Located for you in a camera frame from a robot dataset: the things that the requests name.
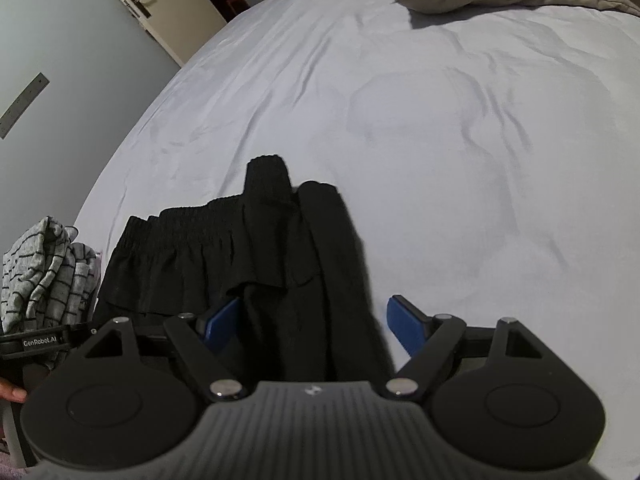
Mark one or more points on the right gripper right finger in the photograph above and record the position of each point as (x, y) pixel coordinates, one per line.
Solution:
(410, 326)

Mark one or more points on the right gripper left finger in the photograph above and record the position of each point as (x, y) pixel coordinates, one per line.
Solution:
(216, 326)

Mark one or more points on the black garment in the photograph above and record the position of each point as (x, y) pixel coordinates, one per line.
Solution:
(285, 257)

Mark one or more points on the person's hand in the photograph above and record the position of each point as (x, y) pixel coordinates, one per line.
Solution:
(12, 393)

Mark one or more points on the black white checked cloth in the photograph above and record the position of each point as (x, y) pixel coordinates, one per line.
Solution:
(48, 279)

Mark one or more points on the pink cloth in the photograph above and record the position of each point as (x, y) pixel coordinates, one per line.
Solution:
(8, 471)

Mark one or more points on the white bed sheet mattress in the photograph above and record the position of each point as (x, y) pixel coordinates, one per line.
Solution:
(489, 160)

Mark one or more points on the cream bedroom door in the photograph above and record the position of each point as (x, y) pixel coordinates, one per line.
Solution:
(181, 27)

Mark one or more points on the grey wall plate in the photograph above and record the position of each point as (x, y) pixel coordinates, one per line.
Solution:
(21, 103)

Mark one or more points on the black door handle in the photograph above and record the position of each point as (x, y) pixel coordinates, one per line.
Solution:
(138, 8)

